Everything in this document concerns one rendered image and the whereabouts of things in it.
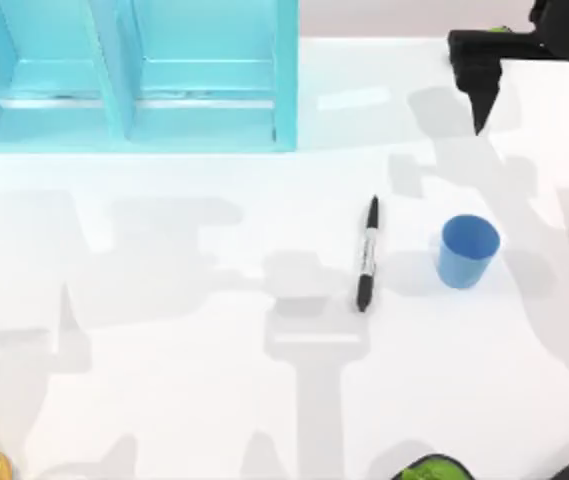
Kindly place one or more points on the green plant in black pot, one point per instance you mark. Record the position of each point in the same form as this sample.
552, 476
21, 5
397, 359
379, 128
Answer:
431, 470

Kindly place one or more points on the black marker pen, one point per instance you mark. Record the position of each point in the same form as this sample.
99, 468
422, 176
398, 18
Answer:
367, 252

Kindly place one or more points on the blue cup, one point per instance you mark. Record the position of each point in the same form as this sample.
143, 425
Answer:
466, 260

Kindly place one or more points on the light blue rack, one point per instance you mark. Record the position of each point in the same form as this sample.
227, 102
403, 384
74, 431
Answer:
204, 75

